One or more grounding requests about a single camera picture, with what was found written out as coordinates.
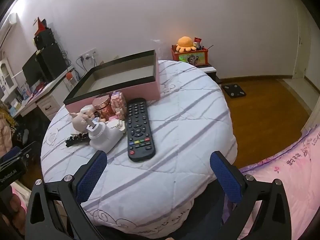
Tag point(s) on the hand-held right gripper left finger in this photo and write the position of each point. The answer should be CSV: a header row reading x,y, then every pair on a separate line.
x,y
91,177

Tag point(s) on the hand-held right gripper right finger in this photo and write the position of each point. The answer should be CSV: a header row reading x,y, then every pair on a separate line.
x,y
226,177

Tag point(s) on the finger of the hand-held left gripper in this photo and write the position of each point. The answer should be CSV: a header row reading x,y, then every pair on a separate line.
x,y
12,153

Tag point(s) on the black hair clip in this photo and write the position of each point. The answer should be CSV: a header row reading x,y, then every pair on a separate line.
x,y
75,140

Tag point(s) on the white plug-in night light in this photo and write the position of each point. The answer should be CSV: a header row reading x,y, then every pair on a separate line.
x,y
105,137

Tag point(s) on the white charger adapter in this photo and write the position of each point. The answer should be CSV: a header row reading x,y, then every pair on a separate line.
x,y
117,127

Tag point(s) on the doll figurine with blue dress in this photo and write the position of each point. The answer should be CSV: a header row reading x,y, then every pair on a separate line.
x,y
80,120

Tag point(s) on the black remote control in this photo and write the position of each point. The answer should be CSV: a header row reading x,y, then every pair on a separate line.
x,y
138,130

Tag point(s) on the rose gold jar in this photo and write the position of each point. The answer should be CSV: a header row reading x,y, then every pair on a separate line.
x,y
101,105

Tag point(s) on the dark green box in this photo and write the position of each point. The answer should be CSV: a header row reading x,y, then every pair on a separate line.
x,y
150,90

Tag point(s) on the white desk with drawers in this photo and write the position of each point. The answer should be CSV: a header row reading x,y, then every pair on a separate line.
x,y
47,105

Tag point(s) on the pink printed blanket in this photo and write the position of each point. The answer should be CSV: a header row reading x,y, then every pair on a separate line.
x,y
287,180

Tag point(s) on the white glass-door cabinet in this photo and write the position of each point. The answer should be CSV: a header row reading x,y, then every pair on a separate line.
x,y
5,77

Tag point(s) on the black monitor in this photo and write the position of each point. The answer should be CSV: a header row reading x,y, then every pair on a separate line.
x,y
31,70

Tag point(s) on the black bathroom scale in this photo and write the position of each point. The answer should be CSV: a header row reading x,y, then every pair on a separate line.
x,y
233,90

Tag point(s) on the clear bottle with orange cap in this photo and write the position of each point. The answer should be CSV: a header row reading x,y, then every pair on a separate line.
x,y
70,78

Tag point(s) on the black computer tower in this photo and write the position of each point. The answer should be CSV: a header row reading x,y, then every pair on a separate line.
x,y
52,60

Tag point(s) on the white and dark low cabinet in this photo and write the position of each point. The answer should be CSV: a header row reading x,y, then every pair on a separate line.
x,y
211,70

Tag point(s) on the black speaker box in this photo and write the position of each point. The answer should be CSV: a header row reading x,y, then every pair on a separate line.
x,y
45,38

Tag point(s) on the red toy box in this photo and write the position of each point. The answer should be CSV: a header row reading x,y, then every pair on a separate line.
x,y
192,58

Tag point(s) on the red paper bag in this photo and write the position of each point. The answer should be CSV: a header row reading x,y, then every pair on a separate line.
x,y
41,26

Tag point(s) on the orange octopus plush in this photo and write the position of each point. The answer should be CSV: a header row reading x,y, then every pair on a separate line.
x,y
186,42

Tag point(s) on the white door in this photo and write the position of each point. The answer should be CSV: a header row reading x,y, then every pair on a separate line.
x,y
303,55

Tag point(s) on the white wall socket strip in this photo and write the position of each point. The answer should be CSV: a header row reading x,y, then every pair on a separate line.
x,y
87,54

